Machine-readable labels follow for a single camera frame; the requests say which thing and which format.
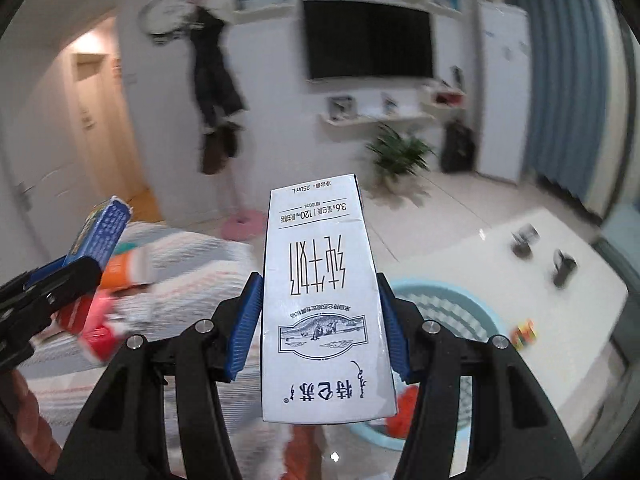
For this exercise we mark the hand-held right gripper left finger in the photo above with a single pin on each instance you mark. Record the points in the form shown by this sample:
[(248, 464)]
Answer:
[(244, 327)]

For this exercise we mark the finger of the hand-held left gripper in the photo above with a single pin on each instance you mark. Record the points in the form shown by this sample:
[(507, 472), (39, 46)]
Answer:
[(37, 275), (70, 285)]

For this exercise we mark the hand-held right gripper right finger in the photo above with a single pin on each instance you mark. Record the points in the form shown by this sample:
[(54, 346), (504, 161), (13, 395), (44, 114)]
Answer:
[(396, 332)]

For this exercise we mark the red snack packet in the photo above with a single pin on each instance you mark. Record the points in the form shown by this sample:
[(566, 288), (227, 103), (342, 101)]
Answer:
[(75, 315)]

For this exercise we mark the orange paper cup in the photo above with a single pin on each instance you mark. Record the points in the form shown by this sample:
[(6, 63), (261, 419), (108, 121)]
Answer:
[(125, 270)]

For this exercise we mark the light blue plastic basket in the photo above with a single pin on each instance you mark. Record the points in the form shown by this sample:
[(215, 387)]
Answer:
[(450, 305)]

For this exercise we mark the red and white packet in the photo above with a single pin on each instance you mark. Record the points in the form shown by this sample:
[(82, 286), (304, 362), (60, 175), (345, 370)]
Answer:
[(102, 337)]

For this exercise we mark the blue printed box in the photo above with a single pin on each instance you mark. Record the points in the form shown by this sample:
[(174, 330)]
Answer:
[(102, 230)]

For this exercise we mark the white milk carton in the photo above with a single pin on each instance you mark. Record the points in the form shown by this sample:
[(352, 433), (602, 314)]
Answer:
[(325, 310)]

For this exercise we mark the person's left forearm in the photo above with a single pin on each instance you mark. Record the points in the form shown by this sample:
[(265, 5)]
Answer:
[(22, 420)]

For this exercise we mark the striped knitted blanket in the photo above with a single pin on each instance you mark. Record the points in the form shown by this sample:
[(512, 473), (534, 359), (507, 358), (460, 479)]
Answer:
[(190, 270)]

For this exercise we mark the pink coat rack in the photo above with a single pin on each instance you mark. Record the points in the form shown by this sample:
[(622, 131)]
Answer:
[(245, 225)]

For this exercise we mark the colourful puzzle cube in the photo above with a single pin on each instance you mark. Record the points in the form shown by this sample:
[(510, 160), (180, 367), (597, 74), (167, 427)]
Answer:
[(524, 335)]

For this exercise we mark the orange cloth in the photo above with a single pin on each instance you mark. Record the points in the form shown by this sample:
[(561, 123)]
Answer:
[(302, 452)]

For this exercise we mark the black holder with fork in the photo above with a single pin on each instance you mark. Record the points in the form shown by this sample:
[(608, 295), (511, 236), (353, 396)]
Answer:
[(525, 245)]

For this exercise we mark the hallway door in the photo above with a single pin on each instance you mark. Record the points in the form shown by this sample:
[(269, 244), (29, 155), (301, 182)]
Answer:
[(100, 130)]

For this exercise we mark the brown hanging bag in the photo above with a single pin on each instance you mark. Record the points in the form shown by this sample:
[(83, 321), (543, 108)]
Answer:
[(220, 150)]

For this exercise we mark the green potted plant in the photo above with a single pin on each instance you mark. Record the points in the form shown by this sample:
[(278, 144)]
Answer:
[(400, 152)]

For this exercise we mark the dark mug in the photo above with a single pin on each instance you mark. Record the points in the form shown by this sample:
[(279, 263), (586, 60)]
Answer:
[(564, 267)]

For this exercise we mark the black guitar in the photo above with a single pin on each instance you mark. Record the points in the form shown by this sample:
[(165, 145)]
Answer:
[(457, 147)]

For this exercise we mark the pen cup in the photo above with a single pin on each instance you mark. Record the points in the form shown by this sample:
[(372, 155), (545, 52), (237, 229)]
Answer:
[(390, 103)]

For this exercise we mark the white red box shelf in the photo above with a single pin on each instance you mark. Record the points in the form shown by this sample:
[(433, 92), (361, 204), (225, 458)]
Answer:
[(445, 100)]

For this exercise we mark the teal sofa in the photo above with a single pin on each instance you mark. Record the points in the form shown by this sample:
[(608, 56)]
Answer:
[(620, 230)]

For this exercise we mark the dark hanging coat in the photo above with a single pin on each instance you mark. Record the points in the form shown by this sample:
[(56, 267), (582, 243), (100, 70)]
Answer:
[(215, 80)]

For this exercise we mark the dark figurine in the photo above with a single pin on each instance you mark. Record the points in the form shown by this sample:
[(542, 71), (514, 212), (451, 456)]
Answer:
[(456, 76)]

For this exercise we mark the white refrigerator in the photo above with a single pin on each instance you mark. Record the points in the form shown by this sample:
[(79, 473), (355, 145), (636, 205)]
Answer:
[(502, 90)]

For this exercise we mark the blue striped curtain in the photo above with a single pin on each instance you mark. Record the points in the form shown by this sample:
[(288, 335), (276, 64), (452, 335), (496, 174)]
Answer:
[(565, 85)]

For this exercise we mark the white box shelf teal inside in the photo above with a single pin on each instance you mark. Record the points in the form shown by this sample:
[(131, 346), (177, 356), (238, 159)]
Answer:
[(262, 2)]

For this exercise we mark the small white blue box shelf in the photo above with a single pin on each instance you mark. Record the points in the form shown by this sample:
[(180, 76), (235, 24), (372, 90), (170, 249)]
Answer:
[(445, 0)]

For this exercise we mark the long white wall shelf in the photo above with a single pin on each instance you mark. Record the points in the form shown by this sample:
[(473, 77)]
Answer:
[(375, 121)]

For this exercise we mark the black picture frame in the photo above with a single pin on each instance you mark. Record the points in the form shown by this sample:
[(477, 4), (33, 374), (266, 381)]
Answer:
[(342, 108)]

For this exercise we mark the round panda wall clock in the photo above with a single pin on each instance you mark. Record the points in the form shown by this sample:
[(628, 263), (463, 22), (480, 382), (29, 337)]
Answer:
[(162, 12)]

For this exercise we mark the black wall television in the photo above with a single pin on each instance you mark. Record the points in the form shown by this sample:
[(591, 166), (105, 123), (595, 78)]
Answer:
[(367, 40)]

